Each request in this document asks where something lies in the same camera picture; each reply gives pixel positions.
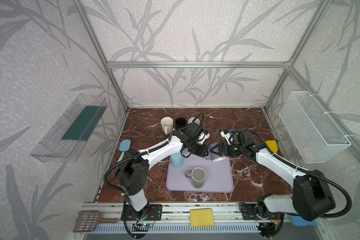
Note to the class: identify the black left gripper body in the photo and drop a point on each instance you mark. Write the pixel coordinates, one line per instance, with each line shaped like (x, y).
(200, 150)

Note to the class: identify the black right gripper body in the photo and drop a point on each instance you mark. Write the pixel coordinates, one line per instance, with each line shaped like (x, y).
(225, 149)

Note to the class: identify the lavender mug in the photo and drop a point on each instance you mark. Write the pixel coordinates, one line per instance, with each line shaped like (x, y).
(214, 154)

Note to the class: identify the black mug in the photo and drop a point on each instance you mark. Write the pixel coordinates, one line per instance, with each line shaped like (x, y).
(180, 123)

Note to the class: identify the white faceted mug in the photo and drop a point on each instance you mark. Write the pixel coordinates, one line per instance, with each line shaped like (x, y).
(167, 124)

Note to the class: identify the blue polka dot mug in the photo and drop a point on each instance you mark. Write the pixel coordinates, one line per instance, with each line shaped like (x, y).
(194, 120)

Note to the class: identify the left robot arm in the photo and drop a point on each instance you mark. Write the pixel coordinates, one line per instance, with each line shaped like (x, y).
(130, 174)

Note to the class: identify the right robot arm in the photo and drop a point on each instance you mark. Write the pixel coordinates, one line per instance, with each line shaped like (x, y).
(311, 197)

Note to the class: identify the grey mug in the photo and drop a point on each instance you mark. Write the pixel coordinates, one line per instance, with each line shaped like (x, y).
(197, 176)

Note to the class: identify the light blue mug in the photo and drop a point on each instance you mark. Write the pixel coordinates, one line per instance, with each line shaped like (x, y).
(176, 160)

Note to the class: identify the lavender plastic tray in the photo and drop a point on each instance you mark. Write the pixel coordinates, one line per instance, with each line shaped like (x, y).
(219, 177)

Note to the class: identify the yellow item on table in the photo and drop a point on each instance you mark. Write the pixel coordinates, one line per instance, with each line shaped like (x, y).
(272, 144)

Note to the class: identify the yellow sponge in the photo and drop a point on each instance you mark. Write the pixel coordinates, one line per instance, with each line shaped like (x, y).
(202, 218)

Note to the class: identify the light blue silicone spatula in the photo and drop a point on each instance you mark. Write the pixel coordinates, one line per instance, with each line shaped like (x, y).
(123, 147)

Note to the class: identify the blue sponge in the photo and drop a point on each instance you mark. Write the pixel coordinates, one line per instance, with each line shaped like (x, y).
(300, 222)

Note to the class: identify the green circuit board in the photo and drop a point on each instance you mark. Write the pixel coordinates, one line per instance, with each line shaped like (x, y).
(145, 227)

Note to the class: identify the brown slotted spatula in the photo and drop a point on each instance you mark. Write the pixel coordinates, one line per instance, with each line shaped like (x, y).
(87, 221)

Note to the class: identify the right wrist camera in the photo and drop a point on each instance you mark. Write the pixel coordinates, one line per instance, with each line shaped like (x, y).
(229, 136)

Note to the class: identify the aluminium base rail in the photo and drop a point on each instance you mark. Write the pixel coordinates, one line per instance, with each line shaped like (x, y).
(175, 218)

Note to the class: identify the white wire basket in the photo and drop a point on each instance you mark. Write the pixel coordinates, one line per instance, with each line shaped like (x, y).
(315, 134)

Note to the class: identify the clear plastic wall bin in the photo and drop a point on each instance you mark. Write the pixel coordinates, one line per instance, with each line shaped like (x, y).
(67, 138)

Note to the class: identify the aluminium frame post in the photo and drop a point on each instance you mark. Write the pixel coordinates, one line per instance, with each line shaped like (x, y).
(87, 25)

